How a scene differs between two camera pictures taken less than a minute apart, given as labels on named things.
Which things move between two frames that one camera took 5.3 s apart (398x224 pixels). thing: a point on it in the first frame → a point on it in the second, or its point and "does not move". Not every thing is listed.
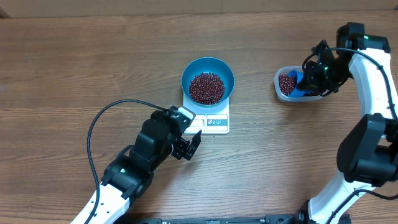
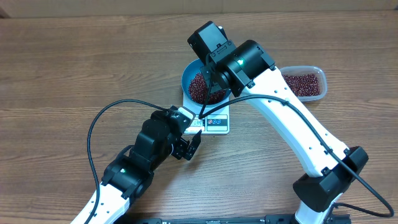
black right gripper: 310,83 → 211,78
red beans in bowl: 206,88 does not move
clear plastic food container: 286,80 does not move
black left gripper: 183,145 does not move
